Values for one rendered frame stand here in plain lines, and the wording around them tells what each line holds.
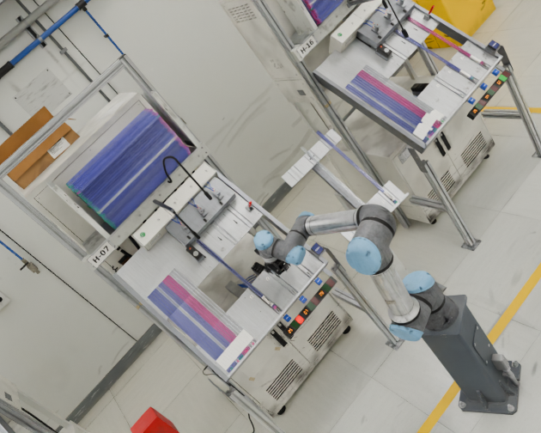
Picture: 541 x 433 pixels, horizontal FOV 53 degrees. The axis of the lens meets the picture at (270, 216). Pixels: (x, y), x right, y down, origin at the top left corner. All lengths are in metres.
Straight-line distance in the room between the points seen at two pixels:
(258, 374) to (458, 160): 1.73
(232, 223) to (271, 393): 0.98
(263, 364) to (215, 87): 2.24
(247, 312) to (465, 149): 1.76
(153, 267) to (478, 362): 1.46
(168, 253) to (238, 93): 2.08
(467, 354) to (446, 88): 1.38
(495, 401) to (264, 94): 2.90
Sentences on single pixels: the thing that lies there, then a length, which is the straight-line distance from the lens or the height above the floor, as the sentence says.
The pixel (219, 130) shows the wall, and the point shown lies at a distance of 4.28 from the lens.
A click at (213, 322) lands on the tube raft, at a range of 2.45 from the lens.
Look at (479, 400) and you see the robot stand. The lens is 2.63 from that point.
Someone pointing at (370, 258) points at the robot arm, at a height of 1.15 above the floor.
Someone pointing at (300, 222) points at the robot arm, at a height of 1.14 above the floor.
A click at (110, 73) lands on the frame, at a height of 1.88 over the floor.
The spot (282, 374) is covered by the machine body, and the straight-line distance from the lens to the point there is 2.99.
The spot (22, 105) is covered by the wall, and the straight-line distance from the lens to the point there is 3.89.
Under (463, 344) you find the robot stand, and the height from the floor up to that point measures 0.47.
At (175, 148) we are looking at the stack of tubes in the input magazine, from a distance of 2.53.
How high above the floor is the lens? 2.21
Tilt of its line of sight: 29 degrees down
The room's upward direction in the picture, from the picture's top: 40 degrees counter-clockwise
